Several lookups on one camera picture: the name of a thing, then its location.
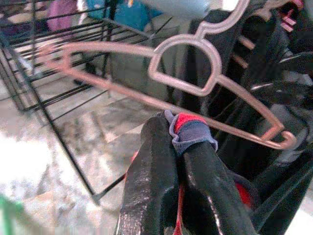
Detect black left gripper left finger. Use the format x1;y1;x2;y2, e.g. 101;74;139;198
114;115;180;235

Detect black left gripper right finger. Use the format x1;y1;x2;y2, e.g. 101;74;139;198
164;110;257;235

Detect pink metal clothes hanger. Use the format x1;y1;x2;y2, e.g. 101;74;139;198
265;0;305;32
40;0;298;150

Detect black striped garment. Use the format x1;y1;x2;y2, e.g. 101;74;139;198
179;7;313;189

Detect black metal drying rack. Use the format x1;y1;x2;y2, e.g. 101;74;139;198
0;0;179;205

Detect green plastic stool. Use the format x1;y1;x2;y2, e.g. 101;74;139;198
0;193;22;235

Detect blue garment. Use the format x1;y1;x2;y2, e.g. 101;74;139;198
87;0;163;32

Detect magenta garment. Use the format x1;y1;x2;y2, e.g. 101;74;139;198
46;0;79;32

